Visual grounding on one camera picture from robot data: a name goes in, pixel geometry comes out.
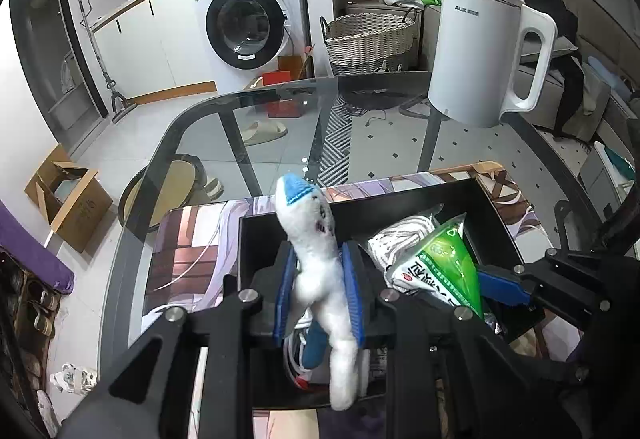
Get white blue plush shark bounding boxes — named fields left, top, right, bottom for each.
left=275, top=173, right=363, bottom=412

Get brown cardboard box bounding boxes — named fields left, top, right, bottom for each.
left=25, top=144, right=115, bottom=254

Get black cardboard box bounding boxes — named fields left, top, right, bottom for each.
left=237, top=176, right=546, bottom=410

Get white lower cabinets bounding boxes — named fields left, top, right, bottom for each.
left=92, top=0, right=218, bottom=102

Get bagged white cable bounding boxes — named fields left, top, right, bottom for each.
left=367, top=214, right=443, bottom=280

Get green white snack packet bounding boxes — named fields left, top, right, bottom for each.
left=385, top=214, right=485, bottom=320

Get shoe rack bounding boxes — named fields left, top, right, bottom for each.
left=0, top=249, right=63, bottom=370

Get striped floor rug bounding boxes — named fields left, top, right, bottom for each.
left=317, top=94, right=431, bottom=187

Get round brown stool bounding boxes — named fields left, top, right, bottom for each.
left=119, top=153, right=208, bottom=227

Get grey mop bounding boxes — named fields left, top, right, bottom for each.
left=77, top=0, right=138, bottom=122

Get wicker basket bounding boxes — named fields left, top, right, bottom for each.
left=320, top=8, right=421, bottom=76

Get red box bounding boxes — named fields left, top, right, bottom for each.
left=262, top=55, right=307, bottom=117

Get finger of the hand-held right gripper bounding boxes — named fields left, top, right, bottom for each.
left=544, top=246, right=608, bottom=277
left=475, top=263, right=535, bottom=309

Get grey sofa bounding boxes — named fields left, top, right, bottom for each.
left=515, top=34, right=640, bottom=200

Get black chair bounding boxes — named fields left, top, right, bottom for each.
left=552, top=199, right=640, bottom=270

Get beige slipper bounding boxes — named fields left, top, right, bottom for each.
left=242, top=120, right=289, bottom=147

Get black jacket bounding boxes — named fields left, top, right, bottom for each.
left=525, top=0, right=586, bottom=134

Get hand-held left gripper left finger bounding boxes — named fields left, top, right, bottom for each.
left=60, top=241, right=301, bottom=439

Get white electric kettle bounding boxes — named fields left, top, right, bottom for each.
left=427, top=0, right=557, bottom=128

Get printed desk mat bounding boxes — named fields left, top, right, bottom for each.
left=142, top=161, right=551, bottom=439

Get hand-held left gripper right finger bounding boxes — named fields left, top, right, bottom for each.
left=341, top=239, right=583, bottom=439

